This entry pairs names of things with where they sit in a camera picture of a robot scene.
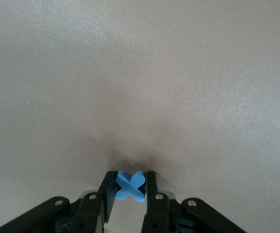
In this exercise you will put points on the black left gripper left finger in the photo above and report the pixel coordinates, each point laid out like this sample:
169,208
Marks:
105,191

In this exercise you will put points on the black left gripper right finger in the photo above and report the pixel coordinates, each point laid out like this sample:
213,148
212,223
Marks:
152,189

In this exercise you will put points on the blue letter x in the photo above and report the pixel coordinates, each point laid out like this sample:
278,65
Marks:
130,187

